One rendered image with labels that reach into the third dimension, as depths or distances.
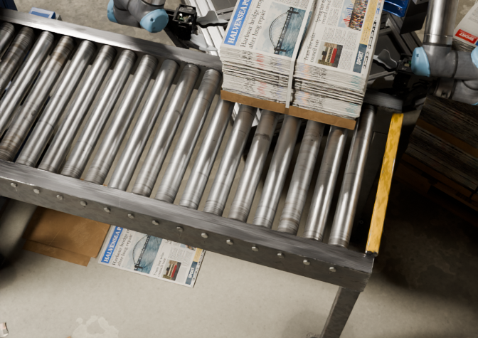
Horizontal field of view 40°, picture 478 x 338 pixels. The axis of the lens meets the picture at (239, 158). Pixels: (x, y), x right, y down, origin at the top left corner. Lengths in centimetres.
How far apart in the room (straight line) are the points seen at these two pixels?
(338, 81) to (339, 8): 21
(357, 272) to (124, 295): 108
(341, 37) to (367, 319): 112
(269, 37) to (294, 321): 111
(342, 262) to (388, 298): 88
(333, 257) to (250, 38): 58
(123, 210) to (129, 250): 83
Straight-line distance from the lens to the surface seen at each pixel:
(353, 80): 164
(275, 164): 172
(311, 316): 240
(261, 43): 166
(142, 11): 190
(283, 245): 161
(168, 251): 248
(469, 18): 213
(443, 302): 252
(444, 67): 184
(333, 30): 171
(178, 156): 174
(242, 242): 162
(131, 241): 252
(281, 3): 176
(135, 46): 198
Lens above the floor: 226
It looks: 58 degrees down
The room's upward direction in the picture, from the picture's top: 1 degrees clockwise
